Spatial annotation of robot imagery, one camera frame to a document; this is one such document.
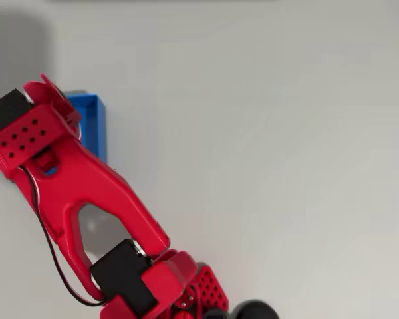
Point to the blue box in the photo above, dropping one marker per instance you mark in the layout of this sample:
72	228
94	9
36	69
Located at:
93	126

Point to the black gooseneck stand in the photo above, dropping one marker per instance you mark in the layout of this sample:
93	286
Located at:
256	310

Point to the red robot arm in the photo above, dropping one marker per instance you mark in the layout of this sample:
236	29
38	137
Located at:
86	179

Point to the red robot arm base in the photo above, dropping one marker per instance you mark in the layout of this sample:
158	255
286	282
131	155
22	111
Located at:
209	289

